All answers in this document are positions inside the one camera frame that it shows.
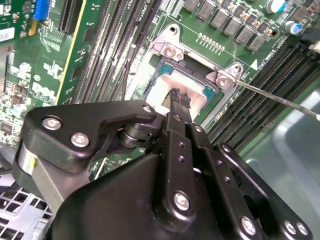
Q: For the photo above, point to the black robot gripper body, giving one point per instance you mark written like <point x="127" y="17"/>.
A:
<point x="112" y="212"/>

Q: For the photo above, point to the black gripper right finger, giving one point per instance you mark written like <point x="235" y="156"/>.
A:
<point x="223" y="170"/>

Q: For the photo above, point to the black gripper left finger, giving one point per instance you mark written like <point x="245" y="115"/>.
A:
<point x="75" y="120"/>

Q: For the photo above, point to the silver CPU chip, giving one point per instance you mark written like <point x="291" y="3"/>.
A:
<point x="180" y="80"/>

